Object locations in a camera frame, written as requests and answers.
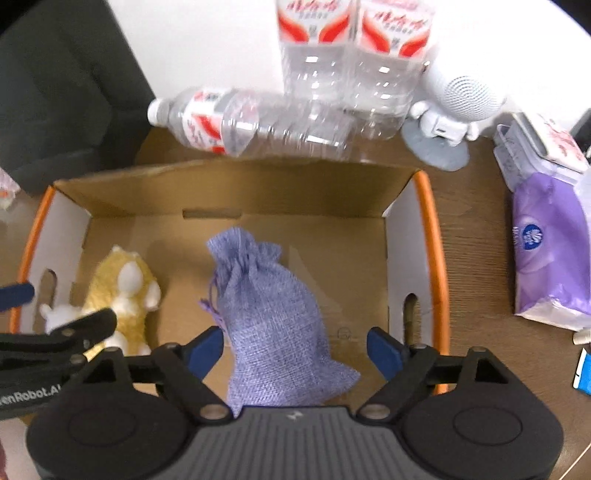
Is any purple drawstring pouch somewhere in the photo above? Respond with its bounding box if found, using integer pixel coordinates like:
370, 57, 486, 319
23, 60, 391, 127
199, 226, 362, 418

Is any blue and white tube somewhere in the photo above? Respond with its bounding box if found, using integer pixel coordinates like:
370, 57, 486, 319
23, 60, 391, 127
573, 348, 591, 396

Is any red cardboard box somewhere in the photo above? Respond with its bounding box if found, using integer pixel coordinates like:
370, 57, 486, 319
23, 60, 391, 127
9, 126, 451, 403

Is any white plush toy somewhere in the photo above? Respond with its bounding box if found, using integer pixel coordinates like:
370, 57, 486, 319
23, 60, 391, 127
39, 302, 86, 336

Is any yellow plush hamster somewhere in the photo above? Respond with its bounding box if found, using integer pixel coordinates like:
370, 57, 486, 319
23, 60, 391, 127
74, 246, 162, 363

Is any pale plastic packet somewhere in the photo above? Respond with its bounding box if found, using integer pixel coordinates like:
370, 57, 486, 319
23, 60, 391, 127
493, 124, 550, 191

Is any white box with red print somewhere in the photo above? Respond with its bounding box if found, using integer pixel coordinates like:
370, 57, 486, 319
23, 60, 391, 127
512, 111, 591, 174

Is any pink fluffy cloth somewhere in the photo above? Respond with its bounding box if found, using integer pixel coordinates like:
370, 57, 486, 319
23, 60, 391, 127
0, 166, 22, 211

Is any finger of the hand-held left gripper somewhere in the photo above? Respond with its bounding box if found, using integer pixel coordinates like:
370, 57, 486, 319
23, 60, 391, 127
0, 281, 36, 310
0, 307, 118, 376

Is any purple tissue pack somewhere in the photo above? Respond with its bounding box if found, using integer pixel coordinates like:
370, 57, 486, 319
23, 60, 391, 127
510, 173, 591, 331

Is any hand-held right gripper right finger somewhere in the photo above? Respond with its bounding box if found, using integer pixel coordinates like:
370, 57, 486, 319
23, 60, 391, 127
355, 326, 522, 422

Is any black chair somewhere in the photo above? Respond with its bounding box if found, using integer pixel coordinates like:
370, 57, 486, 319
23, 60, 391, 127
0, 0, 158, 195

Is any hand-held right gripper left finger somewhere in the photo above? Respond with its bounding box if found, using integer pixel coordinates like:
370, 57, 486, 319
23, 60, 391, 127
69, 326, 234, 424

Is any clear water bottle red label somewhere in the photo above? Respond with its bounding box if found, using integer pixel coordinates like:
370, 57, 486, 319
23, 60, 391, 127
276, 0, 359, 105
148, 87, 359, 162
344, 0, 435, 141

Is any white astronaut speaker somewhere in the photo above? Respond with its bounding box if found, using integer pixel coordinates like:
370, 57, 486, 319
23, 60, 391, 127
401, 60, 509, 172

